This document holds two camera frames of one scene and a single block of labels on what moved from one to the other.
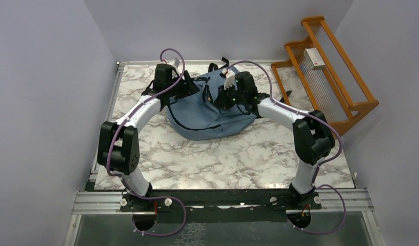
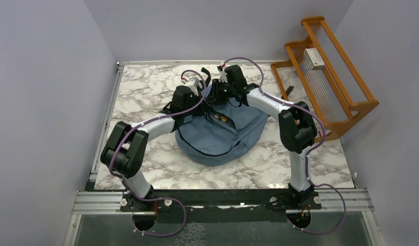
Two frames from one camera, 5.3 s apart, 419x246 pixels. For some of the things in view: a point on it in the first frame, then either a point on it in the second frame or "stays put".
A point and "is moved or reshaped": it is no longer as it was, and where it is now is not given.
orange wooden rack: x=319 y=76 stays put
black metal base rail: x=220 y=206 stays put
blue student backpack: x=196 y=117 is moved or reshaped
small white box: x=314 y=58 stays put
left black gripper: x=189 y=87 → x=203 y=108
